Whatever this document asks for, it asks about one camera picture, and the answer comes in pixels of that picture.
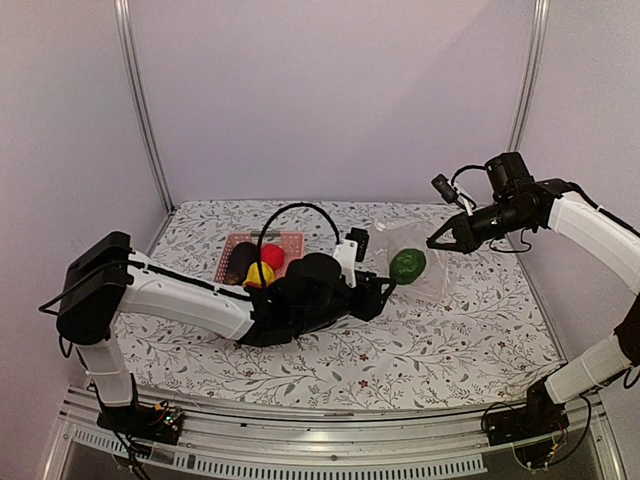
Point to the right aluminium corner post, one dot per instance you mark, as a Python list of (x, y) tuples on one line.
[(533, 61)]

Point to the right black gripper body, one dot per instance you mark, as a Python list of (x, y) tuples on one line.
[(508, 223)]

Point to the pink plastic basket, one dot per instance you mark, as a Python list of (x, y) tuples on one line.
[(293, 244)]

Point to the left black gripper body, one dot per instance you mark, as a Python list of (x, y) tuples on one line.
[(316, 320)]

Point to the clear zip top bag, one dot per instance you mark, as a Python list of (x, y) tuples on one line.
[(390, 235)]

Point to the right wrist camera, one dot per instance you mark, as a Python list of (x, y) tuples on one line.
[(453, 194)]

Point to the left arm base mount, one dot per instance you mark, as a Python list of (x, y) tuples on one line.
[(160, 423)]

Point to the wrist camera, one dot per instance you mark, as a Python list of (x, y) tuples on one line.
[(453, 194), (349, 251)]

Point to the dark purple toy eggplant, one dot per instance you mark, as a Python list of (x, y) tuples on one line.
[(239, 261)]

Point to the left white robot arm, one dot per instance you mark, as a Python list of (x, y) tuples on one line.
[(112, 278)]

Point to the aluminium front rail frame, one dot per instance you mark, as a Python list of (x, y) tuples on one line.
[(224, 439)]

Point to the red toy fruit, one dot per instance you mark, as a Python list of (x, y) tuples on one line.
[(273, 255)]

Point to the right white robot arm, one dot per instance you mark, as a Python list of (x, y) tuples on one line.
[(589, 265)]

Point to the aluminium corner post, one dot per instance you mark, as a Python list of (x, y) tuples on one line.
[(533, 61), (132, 68)]

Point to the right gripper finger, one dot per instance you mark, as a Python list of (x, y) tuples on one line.
[(446, 233), (454, 247)]

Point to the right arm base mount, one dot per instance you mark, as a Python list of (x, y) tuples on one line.
[(504, 424)]

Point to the floral table mat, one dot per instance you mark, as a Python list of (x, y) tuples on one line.
[(483, 341)]

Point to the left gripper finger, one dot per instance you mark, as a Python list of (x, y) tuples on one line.
[(373, 284), (368, 307)]

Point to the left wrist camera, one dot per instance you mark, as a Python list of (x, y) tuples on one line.
[(349, 251)]

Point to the yellow toy pepper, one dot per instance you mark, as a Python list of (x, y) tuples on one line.
[(259, 275)]

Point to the left aluminium corner post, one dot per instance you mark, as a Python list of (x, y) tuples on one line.
[(132, 68)]

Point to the green toy pepper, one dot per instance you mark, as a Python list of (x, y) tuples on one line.
[(407, 266)]

